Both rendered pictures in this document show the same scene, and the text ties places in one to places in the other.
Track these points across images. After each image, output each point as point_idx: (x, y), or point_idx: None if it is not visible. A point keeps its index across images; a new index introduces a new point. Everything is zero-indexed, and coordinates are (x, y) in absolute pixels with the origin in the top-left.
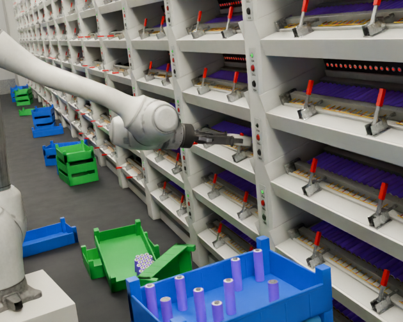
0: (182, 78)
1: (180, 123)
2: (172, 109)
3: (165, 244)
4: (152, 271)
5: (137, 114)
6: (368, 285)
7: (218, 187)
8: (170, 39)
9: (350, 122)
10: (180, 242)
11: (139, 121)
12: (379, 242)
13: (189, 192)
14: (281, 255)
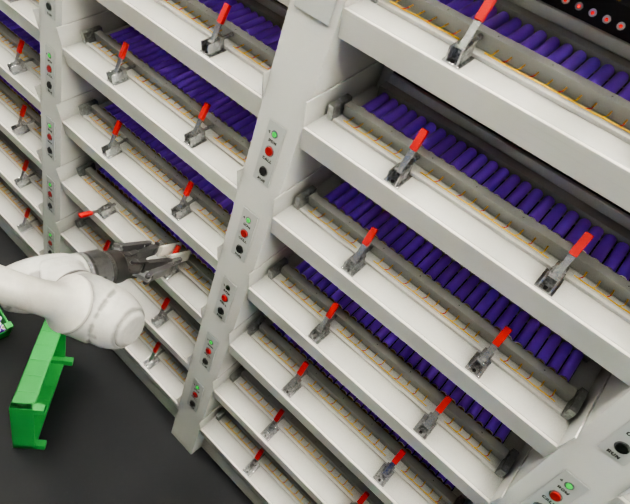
0: (65, 103)
1: (110, 262)
2: (140, 315)
3: None
4: (31, 389)
5: (82, 324)
6: (332, 479)
7: (103, 243)
8: (46, 33)
9: (383, 384)
10: (15, 251)
11: (85, 332)
12: (380, 495)
13: (54, 234)
14: (220, 400)
